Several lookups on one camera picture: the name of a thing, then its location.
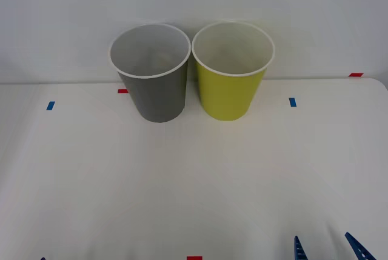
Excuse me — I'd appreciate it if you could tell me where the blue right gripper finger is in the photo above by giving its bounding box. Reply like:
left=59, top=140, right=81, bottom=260
left=344, top=232, right=378, bottom=260
left=293, top=235, right=307, bottom=260

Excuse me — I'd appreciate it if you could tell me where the yellow-green plastic waste bin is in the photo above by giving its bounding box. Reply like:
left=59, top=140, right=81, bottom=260
left=191, top=21, right=276, bottom=121

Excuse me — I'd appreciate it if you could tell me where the grey plastic waste bin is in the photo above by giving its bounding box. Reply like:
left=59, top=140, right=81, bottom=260
left=108, top=22, right=192, bottom=123

